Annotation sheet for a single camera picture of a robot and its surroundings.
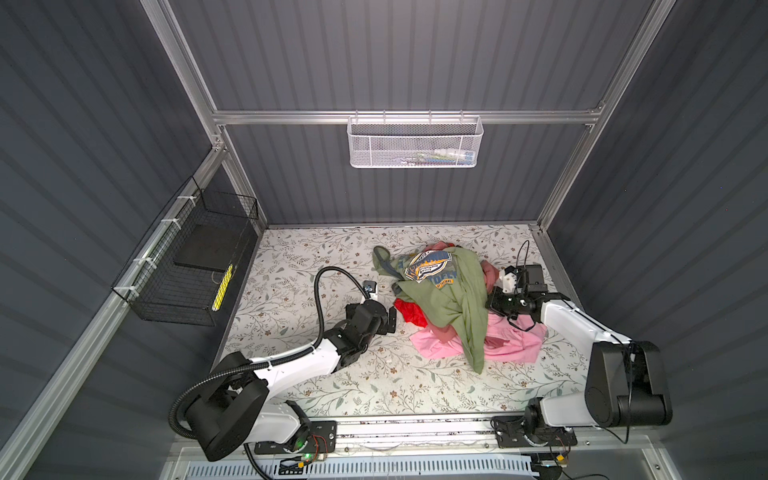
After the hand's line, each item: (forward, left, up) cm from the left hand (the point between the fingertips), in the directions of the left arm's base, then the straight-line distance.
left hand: (380, 307), depth 86 cm
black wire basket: (+3, +49, +18) cm, 52 cm away
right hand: (+1, -33, -3) cm, 33 cm away
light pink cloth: (-10, -36, -7) cm, 38 cm away
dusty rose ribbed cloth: (+10, -36, +1) cm, 37 cm away
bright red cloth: (+1, -10, -6) cm, 11 cm away
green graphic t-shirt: (+3, -20, +6) cm, 21 cm away
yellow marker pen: (-3, +37, +17) cm, 41 cm away
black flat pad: (+9, +42, +19) cm, 47 cm away
